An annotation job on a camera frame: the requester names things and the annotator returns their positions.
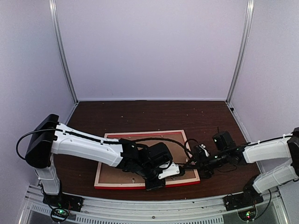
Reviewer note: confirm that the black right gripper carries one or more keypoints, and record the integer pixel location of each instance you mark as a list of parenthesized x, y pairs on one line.
[(208, 171)]

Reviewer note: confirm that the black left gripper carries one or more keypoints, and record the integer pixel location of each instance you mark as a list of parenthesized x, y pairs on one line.
[(151, 185)]

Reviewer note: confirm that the red picture frame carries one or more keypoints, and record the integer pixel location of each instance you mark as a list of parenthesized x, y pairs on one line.
[(116, 186)]

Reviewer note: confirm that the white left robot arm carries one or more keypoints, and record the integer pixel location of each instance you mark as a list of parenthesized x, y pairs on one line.
[(154, 164)]

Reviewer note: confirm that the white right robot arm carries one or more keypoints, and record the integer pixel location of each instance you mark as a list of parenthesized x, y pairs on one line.
[(284, 148)]

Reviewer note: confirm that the right controller board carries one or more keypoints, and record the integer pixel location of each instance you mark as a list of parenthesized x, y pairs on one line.
[(247, 215)]

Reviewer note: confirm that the controller board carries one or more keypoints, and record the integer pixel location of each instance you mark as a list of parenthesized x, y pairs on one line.
[(247, 215), (59, 215)]

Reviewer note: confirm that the left controller board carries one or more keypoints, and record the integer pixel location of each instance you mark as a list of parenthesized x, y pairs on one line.
[(59, 215)]

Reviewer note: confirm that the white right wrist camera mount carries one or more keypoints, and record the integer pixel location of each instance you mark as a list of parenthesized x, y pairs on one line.
[(203, 147)]

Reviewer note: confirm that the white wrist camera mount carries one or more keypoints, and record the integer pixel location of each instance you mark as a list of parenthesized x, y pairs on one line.
[(168, 169), (203, 147)]

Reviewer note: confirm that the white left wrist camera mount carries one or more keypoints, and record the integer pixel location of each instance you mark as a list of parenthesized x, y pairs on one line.
[(168, 169)]

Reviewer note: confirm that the brown frame backing board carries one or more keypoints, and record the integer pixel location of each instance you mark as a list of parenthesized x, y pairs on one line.
[(109, 172)]

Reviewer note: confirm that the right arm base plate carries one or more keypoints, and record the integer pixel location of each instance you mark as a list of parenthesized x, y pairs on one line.
[(239, 201)]

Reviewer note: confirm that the aluminium front rail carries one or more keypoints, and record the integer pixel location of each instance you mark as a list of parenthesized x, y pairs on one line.
[(209, 210)]

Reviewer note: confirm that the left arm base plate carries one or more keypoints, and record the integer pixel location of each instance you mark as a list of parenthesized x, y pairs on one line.
[(65, 201)]

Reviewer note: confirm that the right aluminium corner post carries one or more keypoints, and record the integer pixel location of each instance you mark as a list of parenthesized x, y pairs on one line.
[(242, 49)]

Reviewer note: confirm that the aluminium corner post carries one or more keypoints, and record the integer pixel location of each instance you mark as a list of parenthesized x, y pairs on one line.
[(242, 49), (62, 55)]

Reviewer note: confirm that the left aluminium corner post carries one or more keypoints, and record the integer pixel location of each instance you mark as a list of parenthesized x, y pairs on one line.
[(62, 55)]

